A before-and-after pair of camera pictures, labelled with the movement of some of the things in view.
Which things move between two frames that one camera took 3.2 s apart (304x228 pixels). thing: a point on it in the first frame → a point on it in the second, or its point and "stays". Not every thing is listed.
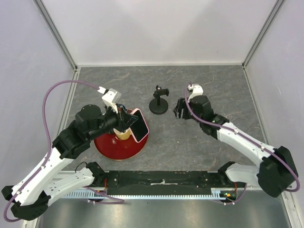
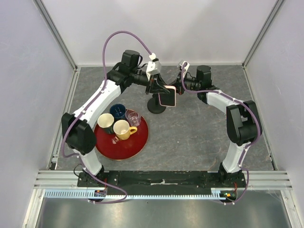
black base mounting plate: [162, 179] stays
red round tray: [109, 146] stays
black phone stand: [159, 106] stays
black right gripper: [182, 104] → [177, 86]
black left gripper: [125, 120] → [160, 90]
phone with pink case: [140, 128] → [168, 99]
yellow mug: [123, 136] stays
